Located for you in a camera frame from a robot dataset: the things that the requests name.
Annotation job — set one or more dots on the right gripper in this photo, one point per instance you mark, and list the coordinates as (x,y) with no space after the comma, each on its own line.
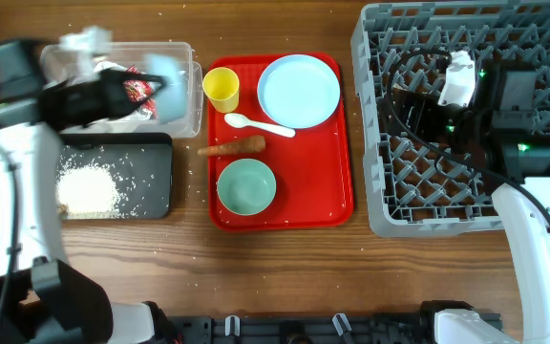
(423,105)

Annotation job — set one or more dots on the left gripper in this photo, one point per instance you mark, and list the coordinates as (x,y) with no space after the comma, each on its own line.
(110,86)

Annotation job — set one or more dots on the red snack wrapper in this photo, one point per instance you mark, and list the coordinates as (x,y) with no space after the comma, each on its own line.
(138,87)

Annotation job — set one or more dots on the light blue bowl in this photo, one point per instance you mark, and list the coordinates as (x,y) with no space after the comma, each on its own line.
(171,96)

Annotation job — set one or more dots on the yellow plastic cup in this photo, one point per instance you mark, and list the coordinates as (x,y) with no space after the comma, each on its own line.
(222,87)

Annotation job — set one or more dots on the white rice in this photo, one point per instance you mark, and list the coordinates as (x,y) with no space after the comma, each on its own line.
(104,181)

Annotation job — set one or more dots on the light blue plate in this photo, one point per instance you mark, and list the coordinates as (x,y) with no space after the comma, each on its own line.
(298,91)

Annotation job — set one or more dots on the orange carrot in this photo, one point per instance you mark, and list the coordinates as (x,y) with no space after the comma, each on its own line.
(253,144)

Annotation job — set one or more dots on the green bowl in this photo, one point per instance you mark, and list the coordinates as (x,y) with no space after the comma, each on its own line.
(246,187)

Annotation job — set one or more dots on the white napkin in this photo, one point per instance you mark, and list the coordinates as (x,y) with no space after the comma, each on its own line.
(104,65)

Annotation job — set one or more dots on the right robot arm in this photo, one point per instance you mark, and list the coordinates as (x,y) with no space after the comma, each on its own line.
(477,122)

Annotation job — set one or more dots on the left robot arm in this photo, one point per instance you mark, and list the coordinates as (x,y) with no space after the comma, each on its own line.
(43,299)

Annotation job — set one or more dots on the grey dishwasher rack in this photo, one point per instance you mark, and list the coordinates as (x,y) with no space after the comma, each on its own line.
(410,191)

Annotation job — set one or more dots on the clear plastic bin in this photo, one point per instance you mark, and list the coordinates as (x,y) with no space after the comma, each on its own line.
(131,55)

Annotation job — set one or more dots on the black plastic tray bin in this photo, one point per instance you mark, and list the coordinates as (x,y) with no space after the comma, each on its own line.
(158,144)

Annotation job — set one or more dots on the white plastic spoon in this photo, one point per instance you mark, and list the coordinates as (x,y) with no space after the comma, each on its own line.
(240,121)

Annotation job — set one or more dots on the red serving tray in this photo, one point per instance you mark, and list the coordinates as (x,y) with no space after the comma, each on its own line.
(314,185)

